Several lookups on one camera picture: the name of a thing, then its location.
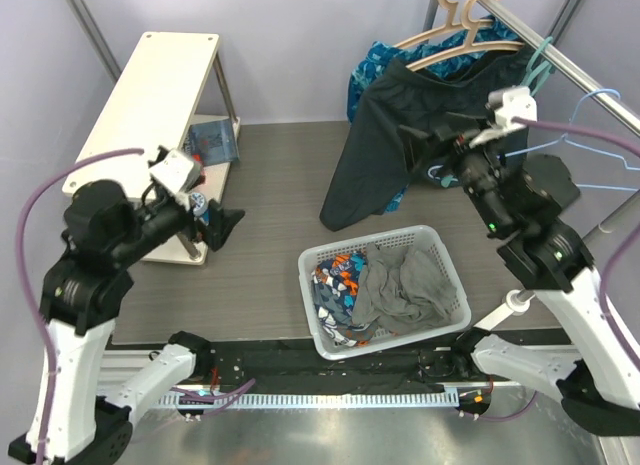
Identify grey cloth in basket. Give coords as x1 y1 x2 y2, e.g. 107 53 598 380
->
352 243 456 334

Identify patterned white cloth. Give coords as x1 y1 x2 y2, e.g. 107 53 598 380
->
311 251 378 347

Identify teal plastic hanger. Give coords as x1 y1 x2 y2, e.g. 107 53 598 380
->
426 36 555 188

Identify blue book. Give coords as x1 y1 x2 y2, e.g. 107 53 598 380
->
184 119 239 166

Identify blue floral shorts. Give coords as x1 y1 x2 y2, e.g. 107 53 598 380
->
345 14 524 216

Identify blue patterned tape roll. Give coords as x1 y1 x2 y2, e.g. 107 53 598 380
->
189 192 209 224

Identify dark navy shorts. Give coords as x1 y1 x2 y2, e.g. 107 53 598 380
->
319 47 533 231

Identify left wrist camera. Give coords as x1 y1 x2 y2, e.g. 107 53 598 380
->
149 146 203 211

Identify purple cable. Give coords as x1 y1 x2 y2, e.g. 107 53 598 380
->
459 117 640 426
14 147 259 465

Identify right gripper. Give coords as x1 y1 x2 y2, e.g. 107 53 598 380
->
397 112 513 235

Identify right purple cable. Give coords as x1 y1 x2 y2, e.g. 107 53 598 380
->
459 117 640 426

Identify white side shelf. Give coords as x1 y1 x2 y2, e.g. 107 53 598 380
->
61 31 240 266

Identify white laundry basket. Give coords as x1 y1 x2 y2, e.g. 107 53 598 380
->
298 225 471 361

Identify beige wooden hanger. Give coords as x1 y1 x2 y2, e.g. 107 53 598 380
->
394 0 492 52

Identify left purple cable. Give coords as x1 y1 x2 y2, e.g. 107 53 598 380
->
14 147 259 465

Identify light blue hanger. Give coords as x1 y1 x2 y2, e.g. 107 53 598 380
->
505 88 639 193

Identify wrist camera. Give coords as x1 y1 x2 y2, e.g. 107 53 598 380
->
470 85 538 148
149 146 203 211

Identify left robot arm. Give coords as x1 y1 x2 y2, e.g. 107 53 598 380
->
8 180 245 464

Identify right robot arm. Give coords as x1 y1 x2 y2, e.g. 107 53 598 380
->
397 114 639 437

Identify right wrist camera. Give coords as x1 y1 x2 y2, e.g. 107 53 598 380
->
470 85 538 148

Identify metal clothes rack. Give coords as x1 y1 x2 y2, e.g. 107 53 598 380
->
422 0 640 331

